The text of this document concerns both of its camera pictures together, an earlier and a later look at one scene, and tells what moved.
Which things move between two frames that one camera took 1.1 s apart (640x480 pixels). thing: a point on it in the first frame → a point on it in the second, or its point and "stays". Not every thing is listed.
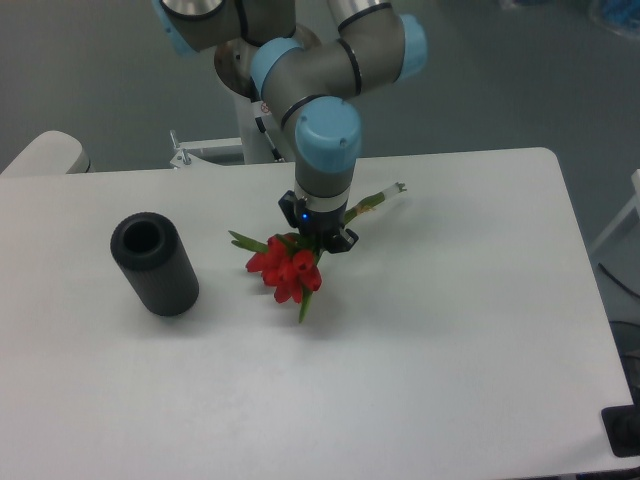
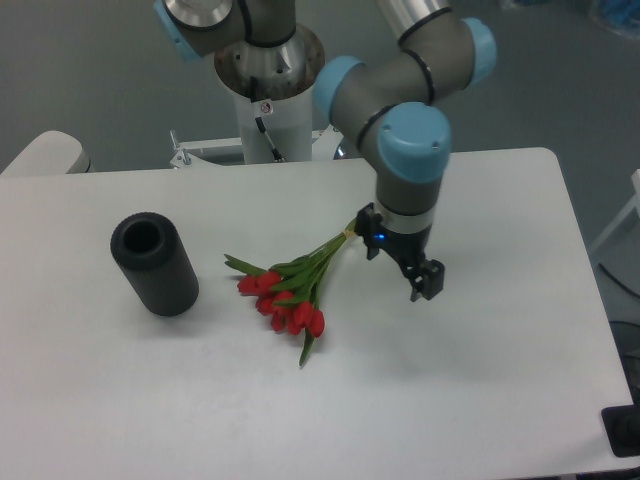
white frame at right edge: [635, 179] stays
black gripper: [327, 228] → [408, 248]
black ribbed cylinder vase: [150, 251] stays
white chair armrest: [50, 153] stays
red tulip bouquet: [290, 262] → [286, 290]
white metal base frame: [182, 159] stays
